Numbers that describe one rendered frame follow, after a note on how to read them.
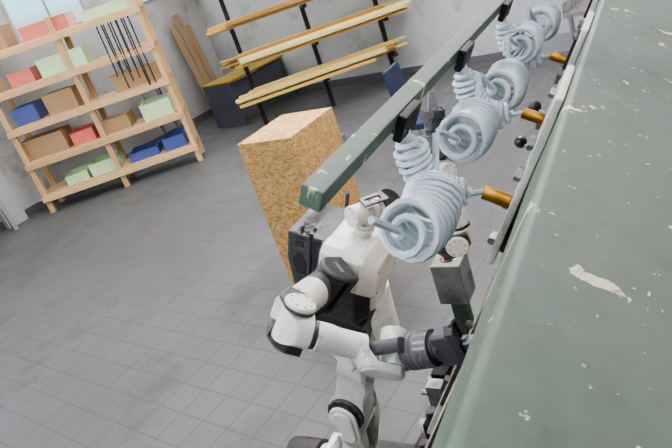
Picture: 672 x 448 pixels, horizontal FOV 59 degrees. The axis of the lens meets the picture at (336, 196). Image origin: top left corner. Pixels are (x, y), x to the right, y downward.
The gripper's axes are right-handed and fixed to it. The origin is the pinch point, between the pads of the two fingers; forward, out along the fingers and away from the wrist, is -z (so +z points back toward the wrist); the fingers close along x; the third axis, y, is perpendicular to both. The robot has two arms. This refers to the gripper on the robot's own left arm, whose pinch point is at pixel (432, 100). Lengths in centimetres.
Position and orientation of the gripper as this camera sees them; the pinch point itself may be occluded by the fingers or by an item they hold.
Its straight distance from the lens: 195.2
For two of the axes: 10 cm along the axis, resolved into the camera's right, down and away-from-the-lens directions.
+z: 1.1, 9.8, 1.9
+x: 0.8, 1.8, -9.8
